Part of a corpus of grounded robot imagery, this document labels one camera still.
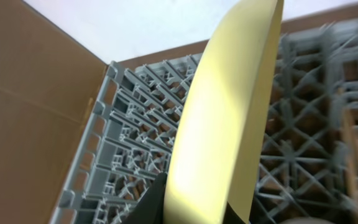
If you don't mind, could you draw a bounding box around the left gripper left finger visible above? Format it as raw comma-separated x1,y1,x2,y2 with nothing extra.
122,172,167,224

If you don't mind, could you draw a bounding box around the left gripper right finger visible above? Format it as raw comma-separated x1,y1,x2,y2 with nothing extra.
222,202,247,224

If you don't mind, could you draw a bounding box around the yellow plate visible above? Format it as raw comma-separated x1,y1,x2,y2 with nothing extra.
163,0,283,223

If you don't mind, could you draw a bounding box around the grey dishwasher rack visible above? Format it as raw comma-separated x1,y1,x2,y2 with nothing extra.
51,19,358,223

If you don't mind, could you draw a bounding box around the brown cardboard box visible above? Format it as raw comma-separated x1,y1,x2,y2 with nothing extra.
0,1,105,223

